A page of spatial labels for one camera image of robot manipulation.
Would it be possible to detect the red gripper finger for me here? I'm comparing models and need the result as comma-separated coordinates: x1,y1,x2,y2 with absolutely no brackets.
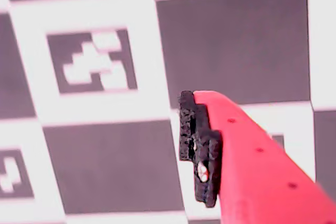
179,90,336,224

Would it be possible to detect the black white marker checkerboard mat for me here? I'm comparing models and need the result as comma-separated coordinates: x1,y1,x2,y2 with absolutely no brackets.
0,0,336,224

